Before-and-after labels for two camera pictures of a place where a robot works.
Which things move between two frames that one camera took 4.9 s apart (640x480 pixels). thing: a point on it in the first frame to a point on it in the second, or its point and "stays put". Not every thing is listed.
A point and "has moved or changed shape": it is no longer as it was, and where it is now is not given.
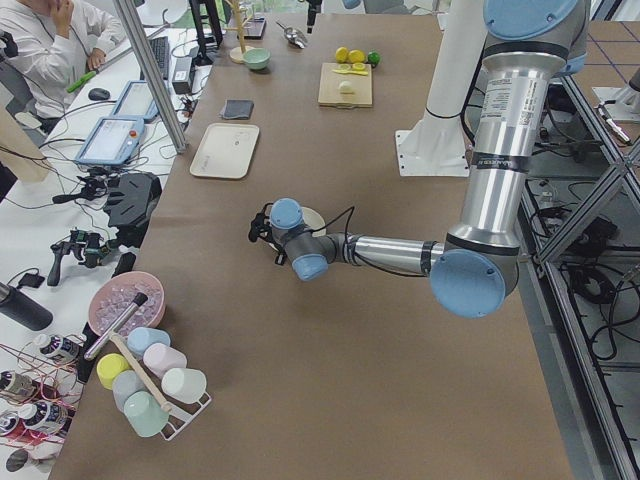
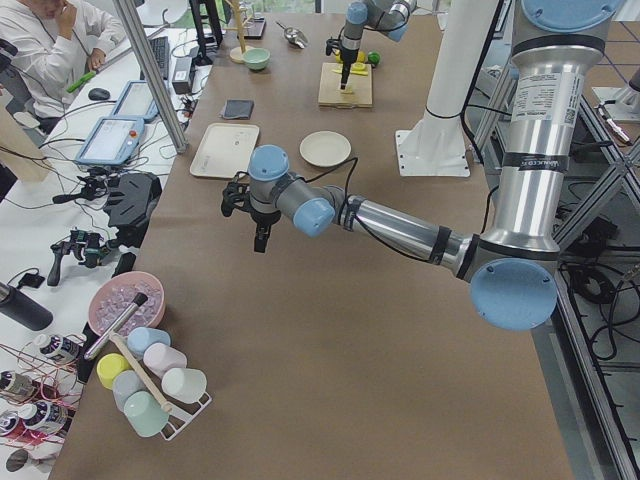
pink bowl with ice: [114, 297] stays put
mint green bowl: [257, 58] stays put
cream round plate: [312, 219] has moved or changed shape
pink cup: [160, 357] stays put
